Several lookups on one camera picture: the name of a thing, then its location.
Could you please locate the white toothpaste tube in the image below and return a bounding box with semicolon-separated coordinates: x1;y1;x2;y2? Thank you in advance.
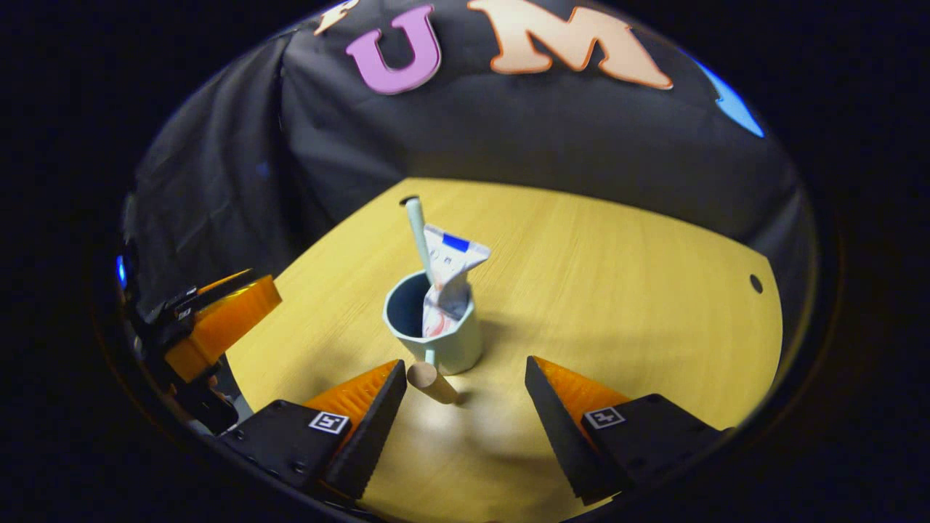
422;224;492;338

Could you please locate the black backdrop cloth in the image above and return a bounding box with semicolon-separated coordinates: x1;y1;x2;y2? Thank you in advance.
124;0;822;349

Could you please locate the pale green toothbrush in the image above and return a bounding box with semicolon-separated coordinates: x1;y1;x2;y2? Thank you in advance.
405;198;437;285

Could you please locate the wooden desktop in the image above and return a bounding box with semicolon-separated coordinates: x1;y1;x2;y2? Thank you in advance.
225;177;784;523

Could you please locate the pale green cup wooden handle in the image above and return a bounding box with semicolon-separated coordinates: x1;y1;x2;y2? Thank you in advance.
383;270;483;405

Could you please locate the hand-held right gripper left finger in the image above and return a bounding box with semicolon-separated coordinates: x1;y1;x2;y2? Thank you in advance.
218;359;408;500

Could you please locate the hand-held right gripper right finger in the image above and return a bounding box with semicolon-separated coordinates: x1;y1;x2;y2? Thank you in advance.
525;355;727;506

